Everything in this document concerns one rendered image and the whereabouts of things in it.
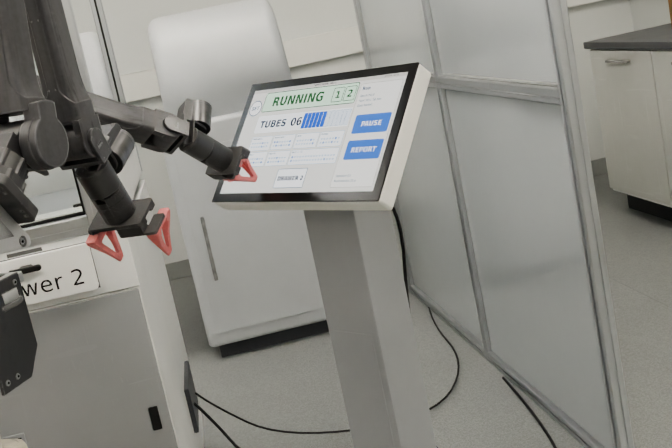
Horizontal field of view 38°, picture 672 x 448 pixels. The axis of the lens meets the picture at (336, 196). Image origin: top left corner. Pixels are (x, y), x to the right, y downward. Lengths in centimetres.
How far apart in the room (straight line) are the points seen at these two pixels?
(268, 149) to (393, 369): 57
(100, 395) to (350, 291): 66
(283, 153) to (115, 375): 68
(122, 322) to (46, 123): 100
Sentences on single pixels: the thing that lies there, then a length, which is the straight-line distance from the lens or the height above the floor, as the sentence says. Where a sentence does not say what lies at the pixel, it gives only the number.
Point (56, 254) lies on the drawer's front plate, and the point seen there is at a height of 92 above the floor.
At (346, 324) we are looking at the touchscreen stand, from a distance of 223.
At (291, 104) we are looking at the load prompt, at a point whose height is 115.
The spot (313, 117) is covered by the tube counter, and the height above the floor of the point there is 112.
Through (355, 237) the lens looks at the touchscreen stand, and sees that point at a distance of 211.
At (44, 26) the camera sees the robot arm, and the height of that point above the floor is 140.
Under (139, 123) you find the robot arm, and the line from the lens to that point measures 200.
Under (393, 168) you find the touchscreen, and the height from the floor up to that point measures 101.
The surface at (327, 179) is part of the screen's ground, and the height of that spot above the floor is 100.
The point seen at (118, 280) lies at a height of 82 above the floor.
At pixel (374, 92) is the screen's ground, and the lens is 204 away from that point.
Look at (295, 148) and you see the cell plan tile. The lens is 212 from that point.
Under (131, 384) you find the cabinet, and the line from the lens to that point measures 241.
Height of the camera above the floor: 134
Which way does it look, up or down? 11 degrees down
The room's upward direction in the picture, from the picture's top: 12 degrees counter-clockwise
